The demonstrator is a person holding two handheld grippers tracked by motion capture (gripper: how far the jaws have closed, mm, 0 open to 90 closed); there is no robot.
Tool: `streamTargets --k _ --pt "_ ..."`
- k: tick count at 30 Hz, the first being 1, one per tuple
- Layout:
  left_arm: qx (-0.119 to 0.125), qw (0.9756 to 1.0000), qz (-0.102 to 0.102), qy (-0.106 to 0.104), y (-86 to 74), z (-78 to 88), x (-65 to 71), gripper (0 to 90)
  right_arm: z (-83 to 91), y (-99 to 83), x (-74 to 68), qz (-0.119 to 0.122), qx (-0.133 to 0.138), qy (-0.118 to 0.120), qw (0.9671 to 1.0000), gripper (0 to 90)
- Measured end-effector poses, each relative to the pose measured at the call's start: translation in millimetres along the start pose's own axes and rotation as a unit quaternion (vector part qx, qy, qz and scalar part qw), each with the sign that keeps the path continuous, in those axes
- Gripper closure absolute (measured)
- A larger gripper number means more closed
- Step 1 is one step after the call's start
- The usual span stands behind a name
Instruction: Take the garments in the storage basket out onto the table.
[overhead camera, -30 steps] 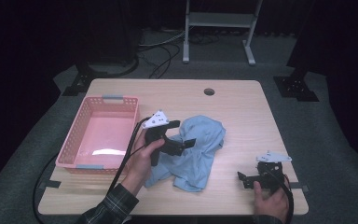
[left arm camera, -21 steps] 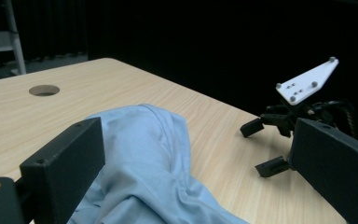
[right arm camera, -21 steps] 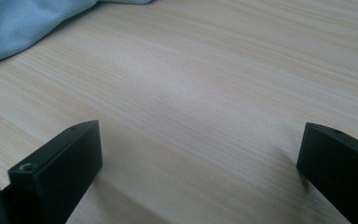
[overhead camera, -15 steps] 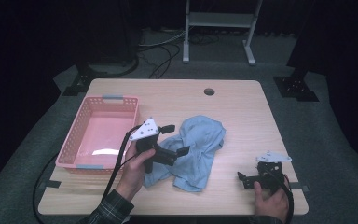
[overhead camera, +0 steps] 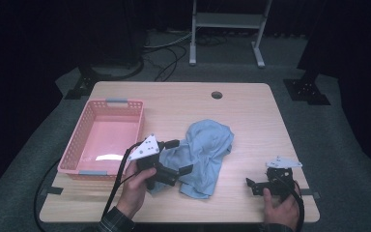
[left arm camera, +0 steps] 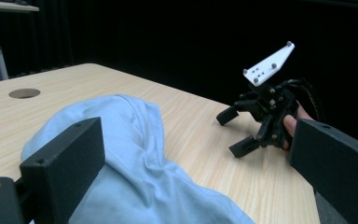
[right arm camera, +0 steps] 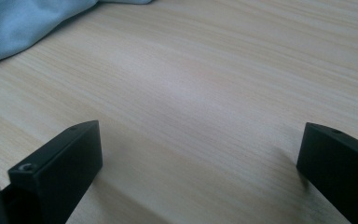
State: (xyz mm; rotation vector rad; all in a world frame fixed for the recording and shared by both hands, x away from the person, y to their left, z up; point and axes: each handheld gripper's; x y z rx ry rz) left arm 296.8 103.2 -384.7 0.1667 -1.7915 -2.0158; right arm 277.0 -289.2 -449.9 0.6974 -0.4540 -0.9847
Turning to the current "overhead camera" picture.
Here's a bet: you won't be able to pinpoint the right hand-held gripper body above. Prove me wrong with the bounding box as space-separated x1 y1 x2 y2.
265 156 303 203

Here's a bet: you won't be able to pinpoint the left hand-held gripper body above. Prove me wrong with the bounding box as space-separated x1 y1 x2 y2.
128 133 179 191

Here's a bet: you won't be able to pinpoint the light blue garment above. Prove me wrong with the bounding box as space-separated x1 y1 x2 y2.
147 118 236 200

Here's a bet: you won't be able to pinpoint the pink plastic basket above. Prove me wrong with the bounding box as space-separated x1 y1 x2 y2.
56 98 146 182

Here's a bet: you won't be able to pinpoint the person's right hand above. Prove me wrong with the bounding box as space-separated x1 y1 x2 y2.
262 188 301 232

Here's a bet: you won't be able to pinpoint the person's left hand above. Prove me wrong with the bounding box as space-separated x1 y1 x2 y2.
115 159 158 220

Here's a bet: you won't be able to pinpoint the black tape strip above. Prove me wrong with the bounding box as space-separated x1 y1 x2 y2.
45 186 65 195
300 188 321 199

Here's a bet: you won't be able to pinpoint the black stand base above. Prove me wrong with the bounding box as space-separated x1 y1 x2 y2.
64 65 111 101
282 66 331 106

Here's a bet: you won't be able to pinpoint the white metal stand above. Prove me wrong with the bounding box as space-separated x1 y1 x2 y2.
188 0 273 69

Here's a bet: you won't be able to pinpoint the right hand-held gripper cable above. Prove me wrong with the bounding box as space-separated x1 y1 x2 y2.
274 175 305 232

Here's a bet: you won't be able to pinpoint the hand-held gripper cable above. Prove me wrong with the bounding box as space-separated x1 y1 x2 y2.
100 140 145 227
274 175 305 232

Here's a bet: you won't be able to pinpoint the left hand-held gripper cable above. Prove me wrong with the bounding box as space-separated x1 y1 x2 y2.
100 140 145 227

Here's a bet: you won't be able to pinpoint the thick black hose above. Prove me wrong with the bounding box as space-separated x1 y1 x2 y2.
91 55 146 82

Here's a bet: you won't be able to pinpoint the thin black floor cables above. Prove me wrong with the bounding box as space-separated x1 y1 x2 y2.
143 43 188 83

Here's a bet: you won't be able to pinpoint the grey cable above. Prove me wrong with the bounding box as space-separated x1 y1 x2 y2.
143 31 193 50

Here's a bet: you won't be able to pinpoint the thin black cable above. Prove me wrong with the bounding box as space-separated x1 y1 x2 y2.
33 159 61 232

